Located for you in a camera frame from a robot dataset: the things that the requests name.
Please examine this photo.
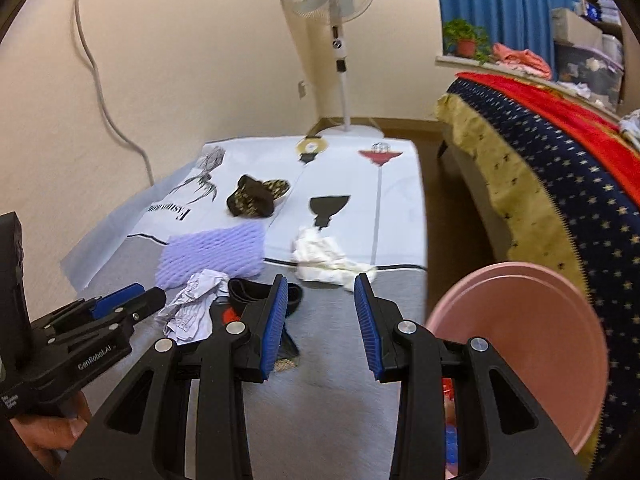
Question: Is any red blanket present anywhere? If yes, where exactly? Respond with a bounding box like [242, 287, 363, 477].
[456, 72, 640, 193]

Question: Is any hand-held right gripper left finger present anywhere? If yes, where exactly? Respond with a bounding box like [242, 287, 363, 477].
[57, 274, 290, 480]

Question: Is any pink plastic bin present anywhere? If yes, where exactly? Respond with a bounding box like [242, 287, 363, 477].
[425, 261, 610, 480]

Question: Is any person's left hand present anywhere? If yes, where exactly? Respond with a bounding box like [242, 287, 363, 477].
[10, 392, 93, 471]

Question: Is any blue curtain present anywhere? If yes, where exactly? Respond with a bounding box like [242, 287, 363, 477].
[432, 0, 583, 61]

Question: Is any table with printed cloth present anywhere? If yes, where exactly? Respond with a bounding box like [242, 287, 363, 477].
[60, 135, 431, 480]

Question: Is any black gold patterned wrapper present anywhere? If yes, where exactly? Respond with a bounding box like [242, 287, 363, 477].
[226, 175, 292, 218]

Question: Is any blue plastic bag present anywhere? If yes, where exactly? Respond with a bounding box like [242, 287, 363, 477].
[444, 422, 460, 466]

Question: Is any grey wall cable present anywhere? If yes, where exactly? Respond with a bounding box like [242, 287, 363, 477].
[74, 0, 155, 188]

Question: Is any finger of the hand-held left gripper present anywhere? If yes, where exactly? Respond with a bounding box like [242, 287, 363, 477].
[97, 287, 167, 326]
[32, 282, 146, 331]

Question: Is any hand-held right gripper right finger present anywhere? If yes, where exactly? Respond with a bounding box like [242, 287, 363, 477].
[353, 272, 588, 480]

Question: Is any striped duvet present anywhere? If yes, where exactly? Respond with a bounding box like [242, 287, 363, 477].
[620, 109, 640, 151]

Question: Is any clear storage box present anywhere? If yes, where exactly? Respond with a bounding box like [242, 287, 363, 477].
[554, 42, 623, 106]

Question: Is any black snack wrapper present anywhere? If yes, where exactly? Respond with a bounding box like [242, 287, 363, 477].
[220, 305, 301, 373]

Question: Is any printed paper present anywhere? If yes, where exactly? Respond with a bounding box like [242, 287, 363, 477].
[159, 269, 230, 345]

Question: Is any bookshelf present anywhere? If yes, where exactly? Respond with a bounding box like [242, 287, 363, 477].
[575, 0, 626, 41]

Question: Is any potted green plant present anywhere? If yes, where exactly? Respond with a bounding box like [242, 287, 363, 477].
[442, 18, 493, 66]

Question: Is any bed with star blanket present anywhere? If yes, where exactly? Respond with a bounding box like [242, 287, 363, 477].
[435, 77, 640, 466]

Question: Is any black elastic band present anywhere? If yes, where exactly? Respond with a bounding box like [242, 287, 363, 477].
[227, 277, 304, 318]

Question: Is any pink folded cloth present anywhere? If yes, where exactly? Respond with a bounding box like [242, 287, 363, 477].
[491, 42, 553, 81]

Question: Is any grey cardboard box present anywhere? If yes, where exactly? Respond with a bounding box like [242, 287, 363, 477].
[550, 7, 603, 51]

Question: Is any white plastic container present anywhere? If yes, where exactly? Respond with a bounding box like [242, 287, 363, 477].
[602, 34, 623, 68]

